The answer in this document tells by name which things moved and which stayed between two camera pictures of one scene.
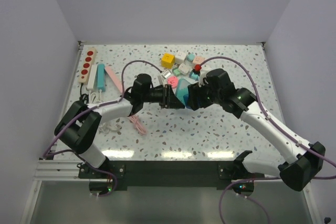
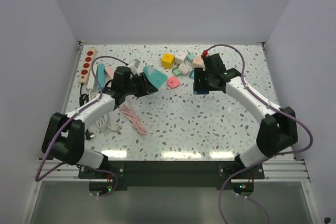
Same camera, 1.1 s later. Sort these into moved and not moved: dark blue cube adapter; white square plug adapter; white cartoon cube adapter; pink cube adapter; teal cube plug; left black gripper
Moved: left black gripper; dark blue cube adapter
Not moved: white cartoon cube adapter; pink cube adapter; teal cube plug; white square plug adapter
